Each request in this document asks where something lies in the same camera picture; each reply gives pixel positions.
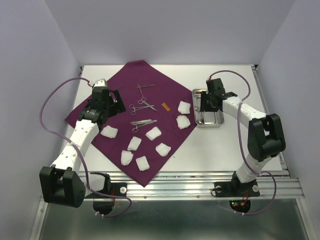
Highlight purple cloth drape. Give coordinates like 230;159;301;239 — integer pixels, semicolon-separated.
64;59;197;188

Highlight purple cable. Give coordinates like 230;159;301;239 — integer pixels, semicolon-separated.
208;69;278;216
39;77;133;218

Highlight stainless steel tray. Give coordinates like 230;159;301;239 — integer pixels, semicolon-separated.
192;88;224;128

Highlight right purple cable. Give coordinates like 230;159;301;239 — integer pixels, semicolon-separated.
208;69;278;216

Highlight steel surgical scissors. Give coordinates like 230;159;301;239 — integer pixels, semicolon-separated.
138;97;157;112

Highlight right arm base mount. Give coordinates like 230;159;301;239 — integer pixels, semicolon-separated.
210;180;260;214

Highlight steel tweezers branded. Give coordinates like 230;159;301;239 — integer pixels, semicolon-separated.
130;119;152;125

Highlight white gauze pad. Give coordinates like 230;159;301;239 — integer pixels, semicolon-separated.
155;143;172;157
177;101;191;115
127;136;142;151
135;156;150;172
100;125;118;139
120;150;134;166
176;115;191;130
145;126;162;141

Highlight white gauze pad bottom left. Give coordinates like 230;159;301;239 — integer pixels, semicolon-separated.
120;150;134;166

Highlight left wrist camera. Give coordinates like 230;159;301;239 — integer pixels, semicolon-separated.
90;78;108;88

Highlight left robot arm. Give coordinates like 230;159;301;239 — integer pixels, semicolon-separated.
39;80;126;208

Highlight small steel hemostat under tweezers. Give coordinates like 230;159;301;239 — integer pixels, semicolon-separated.
132;123;147;133

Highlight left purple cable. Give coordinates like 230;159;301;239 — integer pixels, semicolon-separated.
39;77;133;218

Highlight white gauze pad lower right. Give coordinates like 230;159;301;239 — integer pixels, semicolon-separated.
155;143;172;157

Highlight long thin steel tweezers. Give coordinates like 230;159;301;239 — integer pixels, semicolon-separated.
136;84;156;97

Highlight white gauze pad far right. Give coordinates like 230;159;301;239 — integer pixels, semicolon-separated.
177;101;191;115

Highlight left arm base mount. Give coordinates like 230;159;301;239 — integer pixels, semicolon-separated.
84;182;130;217

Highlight white gauze pad lower centre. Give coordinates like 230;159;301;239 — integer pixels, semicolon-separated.
127;136;142;151

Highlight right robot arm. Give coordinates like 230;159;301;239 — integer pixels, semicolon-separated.
200;78;286;195

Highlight aluminium rail frame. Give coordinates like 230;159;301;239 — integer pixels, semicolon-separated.
28;65;312;240

